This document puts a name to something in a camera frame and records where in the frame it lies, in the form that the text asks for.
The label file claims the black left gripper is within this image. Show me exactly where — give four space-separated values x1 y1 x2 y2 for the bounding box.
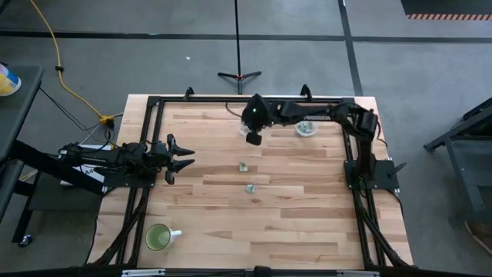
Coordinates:
144 133 196 185

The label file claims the black tripod stand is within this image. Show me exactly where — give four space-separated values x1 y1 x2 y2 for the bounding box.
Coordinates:
217 0 263 95

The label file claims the white mug with green inside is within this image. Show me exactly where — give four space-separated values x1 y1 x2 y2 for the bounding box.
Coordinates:
145 223 183 252

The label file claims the white label sheet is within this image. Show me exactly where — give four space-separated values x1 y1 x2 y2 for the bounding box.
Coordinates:
59 143 113 187

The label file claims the black side table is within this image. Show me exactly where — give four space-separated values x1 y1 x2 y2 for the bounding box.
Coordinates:
0 63 45 247

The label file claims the yellow blue white container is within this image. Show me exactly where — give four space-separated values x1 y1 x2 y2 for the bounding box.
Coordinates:
0 63 22 97

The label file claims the grey metal cart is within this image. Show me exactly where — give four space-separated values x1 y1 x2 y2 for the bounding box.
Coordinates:
422 95 492 228

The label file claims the black mat with orange stripes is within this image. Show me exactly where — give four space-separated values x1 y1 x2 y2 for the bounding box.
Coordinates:
400 0 492 22

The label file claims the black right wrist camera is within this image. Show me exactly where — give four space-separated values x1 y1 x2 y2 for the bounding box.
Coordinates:
245 131 264 147

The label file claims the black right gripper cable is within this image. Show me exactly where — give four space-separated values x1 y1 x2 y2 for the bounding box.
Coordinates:
224 101 244 118

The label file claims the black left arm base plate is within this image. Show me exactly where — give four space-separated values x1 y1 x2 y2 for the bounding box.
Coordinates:
102 169 157 189

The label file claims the black aluminium table frame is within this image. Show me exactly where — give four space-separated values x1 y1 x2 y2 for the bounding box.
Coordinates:
87 85 414 270

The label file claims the thin black floor cable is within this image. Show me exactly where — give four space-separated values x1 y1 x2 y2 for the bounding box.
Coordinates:
38 86 117 149

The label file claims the silver metal bracket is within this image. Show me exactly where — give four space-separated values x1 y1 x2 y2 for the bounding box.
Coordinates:
121 269 167 277
336 269 381 277

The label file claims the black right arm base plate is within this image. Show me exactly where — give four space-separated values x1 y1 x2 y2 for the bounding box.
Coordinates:
344 159 401 191

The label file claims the yellow extension cable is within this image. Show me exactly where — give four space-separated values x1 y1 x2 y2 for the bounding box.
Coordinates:
29 0 105 119

